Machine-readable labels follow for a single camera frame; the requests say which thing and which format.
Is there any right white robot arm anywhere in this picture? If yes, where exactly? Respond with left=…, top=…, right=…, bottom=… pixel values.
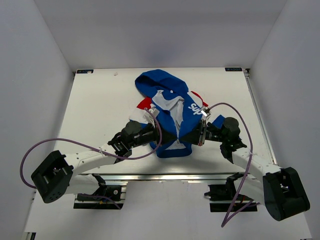
left=181, top=116, right=310, bottom=221

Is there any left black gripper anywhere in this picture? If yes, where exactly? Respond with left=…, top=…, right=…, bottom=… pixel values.
left=129, top=120, right=177, bottom=149

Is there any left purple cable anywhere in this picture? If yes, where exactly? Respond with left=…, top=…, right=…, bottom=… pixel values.
left=19, top=107, right=163, bottom=210

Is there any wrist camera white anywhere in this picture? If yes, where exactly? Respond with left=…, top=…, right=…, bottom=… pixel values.
left=200, top=106, right=211, bottom=123
left=143, top=107, right=160, bottom=126

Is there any aluminium front rail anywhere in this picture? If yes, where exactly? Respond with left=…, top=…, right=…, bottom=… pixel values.
left=82, top=171, right=283, bottom=187

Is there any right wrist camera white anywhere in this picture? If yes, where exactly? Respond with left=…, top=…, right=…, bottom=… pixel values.
left=200, top=106, right=211, bottom=123

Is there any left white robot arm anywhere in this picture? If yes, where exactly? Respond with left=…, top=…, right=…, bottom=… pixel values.
left=31, top=121, right=176, bottom=204

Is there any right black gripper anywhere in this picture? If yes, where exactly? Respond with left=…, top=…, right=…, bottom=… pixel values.
left=180, top=119, right=228, bottom=146

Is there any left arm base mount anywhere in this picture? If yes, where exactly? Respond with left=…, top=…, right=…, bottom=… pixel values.
left=73, top=173, right=126, bottom=210

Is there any left blue table label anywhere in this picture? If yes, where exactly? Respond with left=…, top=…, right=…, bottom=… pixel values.
left=76, top=69, right=94, bottom=74

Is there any blue white red jacket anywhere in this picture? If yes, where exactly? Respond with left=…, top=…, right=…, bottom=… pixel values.
left=128, top=69, right=226, bottom=160

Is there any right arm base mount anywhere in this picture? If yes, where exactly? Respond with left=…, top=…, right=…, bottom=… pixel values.
left=204, top=173, right=258, bottom=213

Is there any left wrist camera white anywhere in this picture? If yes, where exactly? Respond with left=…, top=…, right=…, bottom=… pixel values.
left=143, top=107, right=160, bottom=126

